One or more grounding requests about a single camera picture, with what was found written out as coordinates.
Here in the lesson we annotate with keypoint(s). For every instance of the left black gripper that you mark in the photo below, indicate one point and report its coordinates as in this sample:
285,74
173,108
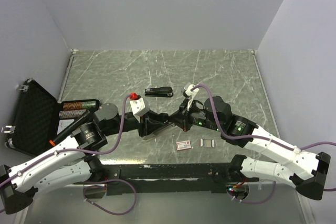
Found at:
149,123

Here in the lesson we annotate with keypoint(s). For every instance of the silver stapler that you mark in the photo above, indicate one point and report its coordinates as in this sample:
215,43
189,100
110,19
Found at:
159,132

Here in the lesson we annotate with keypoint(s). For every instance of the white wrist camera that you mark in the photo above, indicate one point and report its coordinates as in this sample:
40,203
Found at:
138,105
190,92

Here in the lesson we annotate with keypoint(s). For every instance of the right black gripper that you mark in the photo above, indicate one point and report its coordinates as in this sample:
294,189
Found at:
182,116

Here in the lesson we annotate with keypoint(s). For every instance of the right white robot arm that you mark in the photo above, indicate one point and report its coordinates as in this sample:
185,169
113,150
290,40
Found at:
305,171

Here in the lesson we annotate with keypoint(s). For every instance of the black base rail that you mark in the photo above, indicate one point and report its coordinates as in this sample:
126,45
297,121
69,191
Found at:
168,178

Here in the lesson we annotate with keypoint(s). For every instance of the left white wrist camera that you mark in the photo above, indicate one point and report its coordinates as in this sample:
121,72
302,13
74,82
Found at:
138,105

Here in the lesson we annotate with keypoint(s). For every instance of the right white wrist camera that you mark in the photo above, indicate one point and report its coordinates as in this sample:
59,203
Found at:
190,92

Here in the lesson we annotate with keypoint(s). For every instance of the black poker chip case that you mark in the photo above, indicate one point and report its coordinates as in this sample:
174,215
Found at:
39,118

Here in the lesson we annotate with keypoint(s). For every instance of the red white staple box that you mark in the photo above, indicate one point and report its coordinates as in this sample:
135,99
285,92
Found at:
183,145

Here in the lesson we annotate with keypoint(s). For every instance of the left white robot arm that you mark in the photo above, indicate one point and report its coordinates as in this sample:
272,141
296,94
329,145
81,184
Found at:
74,157

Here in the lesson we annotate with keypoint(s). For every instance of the black stapler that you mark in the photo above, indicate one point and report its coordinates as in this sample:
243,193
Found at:
161,92

